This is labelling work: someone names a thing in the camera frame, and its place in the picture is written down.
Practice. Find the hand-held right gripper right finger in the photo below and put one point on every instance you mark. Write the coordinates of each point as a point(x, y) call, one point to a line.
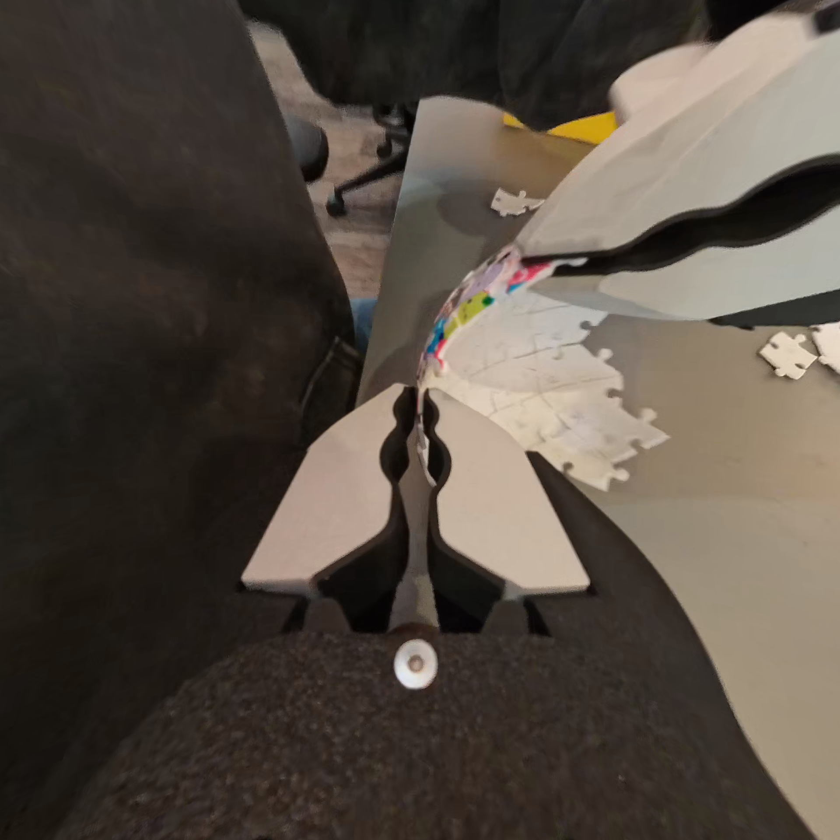
point(505, 518)

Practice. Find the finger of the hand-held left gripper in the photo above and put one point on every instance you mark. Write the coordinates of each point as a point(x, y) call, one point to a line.
point(689, 164)
point(722, 282)

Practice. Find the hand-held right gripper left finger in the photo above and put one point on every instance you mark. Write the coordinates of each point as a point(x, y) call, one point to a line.
point(328, 518)

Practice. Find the yellow plastic bin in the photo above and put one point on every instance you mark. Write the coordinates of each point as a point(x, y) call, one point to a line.
point(584, 128)

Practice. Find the partly built puzzle ball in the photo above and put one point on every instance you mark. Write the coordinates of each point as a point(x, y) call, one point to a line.
point(544, 380)

